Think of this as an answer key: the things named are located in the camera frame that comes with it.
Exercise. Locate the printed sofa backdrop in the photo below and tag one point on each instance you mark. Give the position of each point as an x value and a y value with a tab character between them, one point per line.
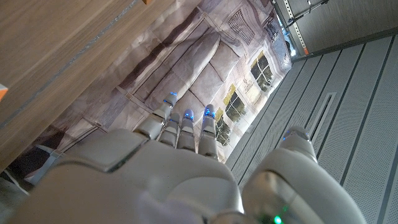
202	62

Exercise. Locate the multicoloured puzzle cube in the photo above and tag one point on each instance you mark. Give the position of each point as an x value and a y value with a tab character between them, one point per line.
2	91

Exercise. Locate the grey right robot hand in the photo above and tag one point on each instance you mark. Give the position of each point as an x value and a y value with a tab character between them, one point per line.
140	186

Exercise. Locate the perforated metal rail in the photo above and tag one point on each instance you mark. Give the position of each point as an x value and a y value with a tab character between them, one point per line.
292	25

